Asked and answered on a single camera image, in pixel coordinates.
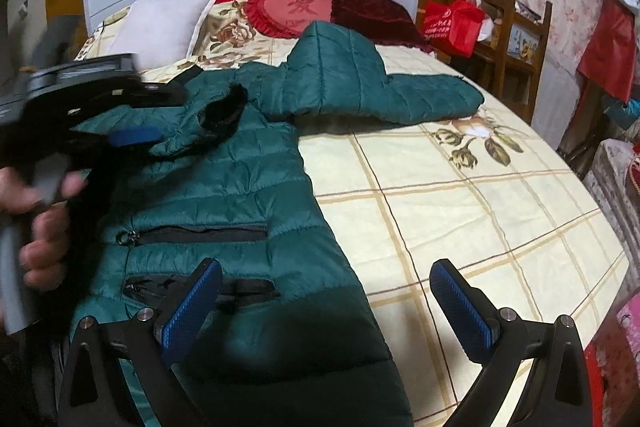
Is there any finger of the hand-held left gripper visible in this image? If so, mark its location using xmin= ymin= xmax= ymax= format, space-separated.
xmin=70 ymin=124 xmax=164 ymax=154
xmin=120 ymin=82 xmax=188 ymax=110

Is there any red hanging cloth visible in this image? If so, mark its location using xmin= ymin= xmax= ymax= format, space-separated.
xmin=577 ymin=0 xmax=638 ymax=102

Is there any wooden chair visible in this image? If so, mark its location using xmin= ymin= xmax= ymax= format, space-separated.
xmin=470 ymin=0 xmax=553 ymax=122

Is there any red heart cushion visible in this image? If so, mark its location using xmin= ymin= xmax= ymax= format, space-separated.
xmin=243 ymin=0 xmax=341 ymax=39

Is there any dark red velvet cushion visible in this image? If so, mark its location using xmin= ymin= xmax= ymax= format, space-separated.
xmin=330 ymin=0 xmax=435 ymax=54

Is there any person's left hand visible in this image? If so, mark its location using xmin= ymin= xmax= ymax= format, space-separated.
xmin=0 ymin=167 xmax=87 ymax=289

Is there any red shopping bag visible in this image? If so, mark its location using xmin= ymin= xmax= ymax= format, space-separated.
xmin=422 ymin=0 xmax=486 ymax=58

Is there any bed with floral sheet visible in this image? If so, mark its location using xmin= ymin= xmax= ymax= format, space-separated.
xmin=74 ymin=0 xmax=628 ymax=427

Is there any green down jacket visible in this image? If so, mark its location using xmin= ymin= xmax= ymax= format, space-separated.
xmin=70 ymin=21 xmax=485 ymax=427

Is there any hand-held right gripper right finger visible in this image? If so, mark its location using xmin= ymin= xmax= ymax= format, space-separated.
xmin=429 ymin=259 xmax=588 ymax=427

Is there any grey cabinet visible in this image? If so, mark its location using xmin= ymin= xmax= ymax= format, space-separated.
xmin=46 ymin=14 xmax=89 ymax=68

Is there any white pillow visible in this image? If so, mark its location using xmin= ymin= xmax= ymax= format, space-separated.
xmin=111 ymin=0 xmax=220 ymax=70

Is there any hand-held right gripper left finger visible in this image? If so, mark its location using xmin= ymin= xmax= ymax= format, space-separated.
xmin=59 ymin=258 xmax=224 ymax=427

